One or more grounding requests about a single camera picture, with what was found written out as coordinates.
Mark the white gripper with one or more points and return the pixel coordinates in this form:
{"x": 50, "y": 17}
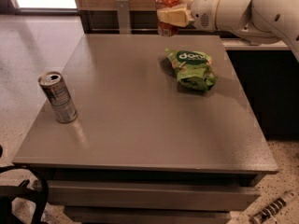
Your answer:
{"x": 204, "y": 11}

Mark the red coke can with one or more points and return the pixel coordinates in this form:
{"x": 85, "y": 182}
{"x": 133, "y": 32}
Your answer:
{"x": 164, "y": 28}

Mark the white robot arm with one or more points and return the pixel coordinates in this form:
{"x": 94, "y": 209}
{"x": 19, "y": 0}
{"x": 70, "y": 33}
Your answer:
{"x": 258, "y": 21}

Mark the silver redbull can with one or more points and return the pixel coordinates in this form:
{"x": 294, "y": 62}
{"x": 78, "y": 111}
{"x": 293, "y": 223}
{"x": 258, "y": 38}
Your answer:
{"x": 53, "y": 85}

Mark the green chip bag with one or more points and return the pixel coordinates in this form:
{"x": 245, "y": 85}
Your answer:
{"x": 193, "y": 69}

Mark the grey cabinet drawer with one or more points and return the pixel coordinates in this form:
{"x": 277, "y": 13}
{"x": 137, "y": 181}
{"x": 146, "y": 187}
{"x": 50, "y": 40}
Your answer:
{"x": 151, "y": 196}

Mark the striped tube on floor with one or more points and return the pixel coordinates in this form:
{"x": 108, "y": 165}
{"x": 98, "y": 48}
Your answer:
{"x": 274, "y": 207}

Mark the left metal bracket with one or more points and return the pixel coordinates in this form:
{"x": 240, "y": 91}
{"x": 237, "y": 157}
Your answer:
{"x": 123, "y": 13}

